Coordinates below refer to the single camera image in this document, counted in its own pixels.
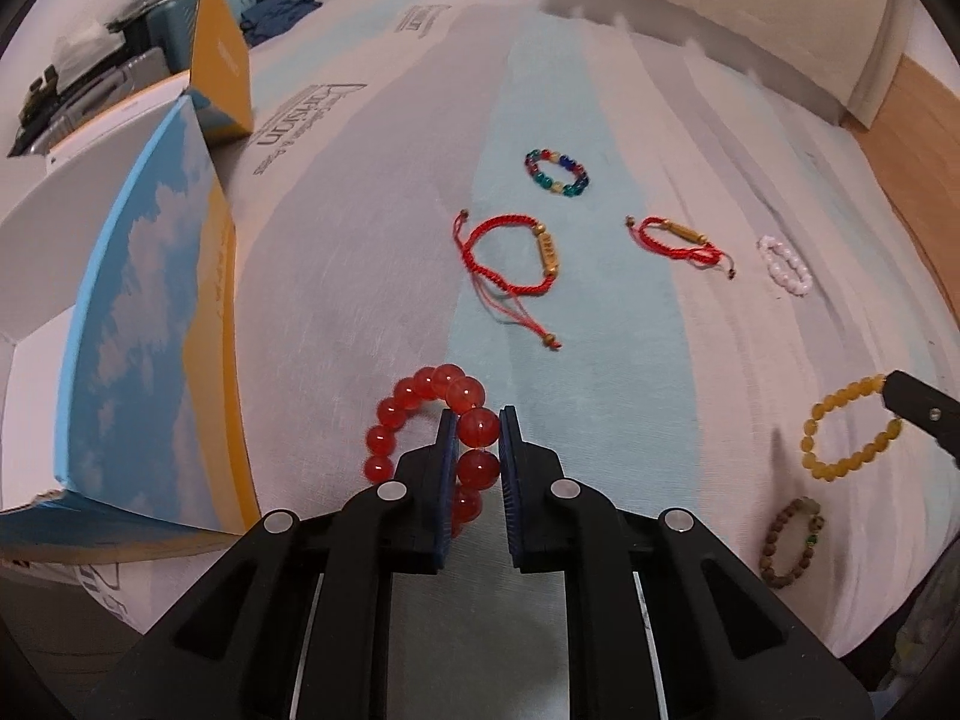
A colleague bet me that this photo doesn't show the yellow bead bracelet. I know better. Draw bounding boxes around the yellow bead bracelet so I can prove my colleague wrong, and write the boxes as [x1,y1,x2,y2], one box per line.
[799,373,903,478]

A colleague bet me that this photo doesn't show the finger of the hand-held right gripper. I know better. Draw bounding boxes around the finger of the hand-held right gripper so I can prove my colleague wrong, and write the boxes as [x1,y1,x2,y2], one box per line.
[885,370,960,462]

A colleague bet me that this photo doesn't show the red bead bracelet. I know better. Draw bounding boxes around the red bead bracelet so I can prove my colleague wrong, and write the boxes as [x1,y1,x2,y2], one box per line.
[364,364,502,539]

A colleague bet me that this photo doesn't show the small red cord bracelet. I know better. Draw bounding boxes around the small red cord bracelet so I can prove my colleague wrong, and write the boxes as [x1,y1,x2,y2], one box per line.
[625,216,737,280]

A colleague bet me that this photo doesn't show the white bead bracelet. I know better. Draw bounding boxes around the white bead bracelet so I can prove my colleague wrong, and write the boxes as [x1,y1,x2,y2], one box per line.
[757,235,813,298]

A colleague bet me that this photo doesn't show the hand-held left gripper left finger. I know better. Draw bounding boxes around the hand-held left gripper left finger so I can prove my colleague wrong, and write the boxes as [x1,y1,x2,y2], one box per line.
[82,411,460,720]

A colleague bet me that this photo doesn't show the large red cord bracelet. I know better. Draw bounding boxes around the large red cord bracelet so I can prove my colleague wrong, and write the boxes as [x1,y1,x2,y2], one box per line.
[452,211,565,352]

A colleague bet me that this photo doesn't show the dark blue clothes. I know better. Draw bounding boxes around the dark blue clothes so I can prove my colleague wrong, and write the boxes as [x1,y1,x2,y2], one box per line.
[240,0,323,46]

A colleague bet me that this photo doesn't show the sky print cardboard box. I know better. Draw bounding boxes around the sky print cardboard box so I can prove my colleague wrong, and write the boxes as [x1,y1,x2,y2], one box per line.
[0,0,260,563]

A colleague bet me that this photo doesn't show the multicolour bead bracelet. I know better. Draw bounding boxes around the multicolour bead bracelet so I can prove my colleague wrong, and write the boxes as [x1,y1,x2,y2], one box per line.
[525,148,591,201]

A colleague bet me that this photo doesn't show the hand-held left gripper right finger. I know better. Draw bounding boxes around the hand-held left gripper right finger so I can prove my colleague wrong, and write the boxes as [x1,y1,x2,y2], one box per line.
[499,406,875,720]

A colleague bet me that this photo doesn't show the grey suitcase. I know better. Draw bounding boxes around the grey suitcase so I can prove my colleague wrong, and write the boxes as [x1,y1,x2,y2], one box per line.
[11,49,170,158]

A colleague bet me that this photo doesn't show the brown bead bracelet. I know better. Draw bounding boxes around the brown bead bracelet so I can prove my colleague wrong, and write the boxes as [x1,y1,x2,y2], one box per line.
[760,496,828,587]

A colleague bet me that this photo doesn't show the teal suitcase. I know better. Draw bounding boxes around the teal suitcase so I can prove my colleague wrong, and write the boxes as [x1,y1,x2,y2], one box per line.
[146,0,200,76]

